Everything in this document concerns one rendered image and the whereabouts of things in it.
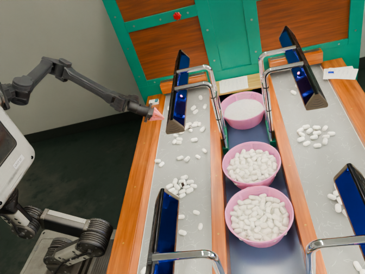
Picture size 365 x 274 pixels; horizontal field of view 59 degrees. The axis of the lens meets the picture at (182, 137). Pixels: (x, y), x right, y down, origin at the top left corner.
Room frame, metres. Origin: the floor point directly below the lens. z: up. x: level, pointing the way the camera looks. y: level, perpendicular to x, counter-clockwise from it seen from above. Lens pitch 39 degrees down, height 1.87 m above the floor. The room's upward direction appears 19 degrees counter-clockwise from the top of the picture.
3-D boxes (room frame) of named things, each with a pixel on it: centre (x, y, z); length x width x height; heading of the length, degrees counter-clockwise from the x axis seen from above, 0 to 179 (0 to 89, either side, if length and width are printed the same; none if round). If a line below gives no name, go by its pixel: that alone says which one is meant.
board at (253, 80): (1.66, -0.44, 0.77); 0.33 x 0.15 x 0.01; 74
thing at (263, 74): (1.23, -0.52, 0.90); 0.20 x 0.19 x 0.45; 164
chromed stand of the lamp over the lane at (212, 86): (1.34, -0.14, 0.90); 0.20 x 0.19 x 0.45; 164
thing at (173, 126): (1.36, -0.06, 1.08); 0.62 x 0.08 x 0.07; 164
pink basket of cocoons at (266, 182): (1.03, -0.26, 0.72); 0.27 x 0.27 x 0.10
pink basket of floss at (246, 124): (1.45, -0.38, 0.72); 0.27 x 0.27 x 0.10
